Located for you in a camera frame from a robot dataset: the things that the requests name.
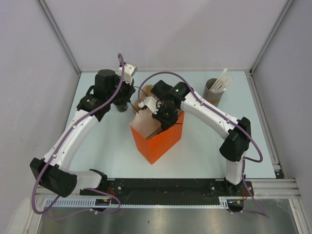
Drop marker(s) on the orange paper bag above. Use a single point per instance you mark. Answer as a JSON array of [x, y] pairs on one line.
[[143, 124]]

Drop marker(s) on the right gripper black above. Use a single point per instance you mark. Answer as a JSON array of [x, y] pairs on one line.
[[166, 123]]

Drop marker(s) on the brown pulp cup carrier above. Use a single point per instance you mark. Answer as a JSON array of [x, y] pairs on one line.
[[155, 133], [146, 91]]

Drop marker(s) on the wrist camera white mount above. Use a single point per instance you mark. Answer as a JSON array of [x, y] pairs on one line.
[[129, 71], [151, 103]]

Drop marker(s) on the white slotted cable duct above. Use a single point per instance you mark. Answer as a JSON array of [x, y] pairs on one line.
[[213, 203]]

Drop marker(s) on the left black coffee cup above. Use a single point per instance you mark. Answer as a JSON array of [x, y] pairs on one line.
[[122, 107]]

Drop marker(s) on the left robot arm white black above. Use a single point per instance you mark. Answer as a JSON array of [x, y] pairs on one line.
[[53, 170]]

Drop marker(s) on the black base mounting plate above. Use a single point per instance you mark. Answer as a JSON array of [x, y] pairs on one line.
[[150, 197]]

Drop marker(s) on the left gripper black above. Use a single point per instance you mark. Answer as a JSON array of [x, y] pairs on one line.
[[130, 90]]

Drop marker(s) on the aluminium frame rail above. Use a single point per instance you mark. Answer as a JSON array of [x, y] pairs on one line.
[[275, 187]]

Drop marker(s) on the grey straw holder cup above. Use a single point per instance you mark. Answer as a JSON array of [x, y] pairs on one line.
[[212, 98]]

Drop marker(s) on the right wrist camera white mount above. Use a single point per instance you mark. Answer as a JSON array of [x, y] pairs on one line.
[[151, 103]]

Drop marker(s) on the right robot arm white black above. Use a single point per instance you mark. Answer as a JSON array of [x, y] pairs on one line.
[[229, 128]]

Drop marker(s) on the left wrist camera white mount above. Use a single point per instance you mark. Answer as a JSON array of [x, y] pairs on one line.
[[129, 71]]

